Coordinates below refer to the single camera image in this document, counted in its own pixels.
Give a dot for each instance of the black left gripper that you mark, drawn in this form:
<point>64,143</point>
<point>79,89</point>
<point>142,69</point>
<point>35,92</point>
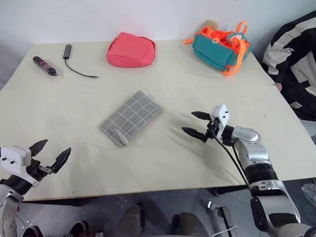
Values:
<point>37,171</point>

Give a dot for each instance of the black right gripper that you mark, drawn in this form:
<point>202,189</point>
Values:
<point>214,129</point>

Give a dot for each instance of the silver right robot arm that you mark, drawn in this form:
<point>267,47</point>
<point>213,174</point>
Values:
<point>261,177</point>

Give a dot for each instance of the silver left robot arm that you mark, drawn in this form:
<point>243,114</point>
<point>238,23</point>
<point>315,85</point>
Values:
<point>7,217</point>

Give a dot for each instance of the grey checked pouch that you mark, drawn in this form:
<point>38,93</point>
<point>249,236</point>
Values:
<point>132,118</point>

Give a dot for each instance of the teal and orange backpack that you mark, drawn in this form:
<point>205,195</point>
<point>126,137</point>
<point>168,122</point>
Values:
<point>219,50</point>

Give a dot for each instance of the dark shoe with white stripes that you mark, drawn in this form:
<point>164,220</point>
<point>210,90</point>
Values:
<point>77,229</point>

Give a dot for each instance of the black and red pen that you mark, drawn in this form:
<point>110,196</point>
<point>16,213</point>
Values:
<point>44,65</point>

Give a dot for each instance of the pink fabric pouch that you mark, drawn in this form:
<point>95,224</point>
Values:
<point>132,50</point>

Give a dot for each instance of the dark brown rounded shape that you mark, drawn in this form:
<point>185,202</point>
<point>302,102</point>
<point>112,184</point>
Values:
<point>188,224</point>
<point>130,221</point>

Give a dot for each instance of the person in black white jacket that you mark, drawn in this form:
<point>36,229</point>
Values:
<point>293,64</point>

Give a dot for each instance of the clear plastic bag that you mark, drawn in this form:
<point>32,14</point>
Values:
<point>309,195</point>

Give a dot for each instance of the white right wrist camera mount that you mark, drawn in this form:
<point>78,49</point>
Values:
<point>222,116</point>

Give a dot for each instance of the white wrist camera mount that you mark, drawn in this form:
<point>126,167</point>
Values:
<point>13,160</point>
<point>222,116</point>

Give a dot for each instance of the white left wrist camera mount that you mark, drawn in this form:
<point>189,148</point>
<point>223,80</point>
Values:
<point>13,160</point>

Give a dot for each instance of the grey metal tube with bracket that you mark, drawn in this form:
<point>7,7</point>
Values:
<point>219,214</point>

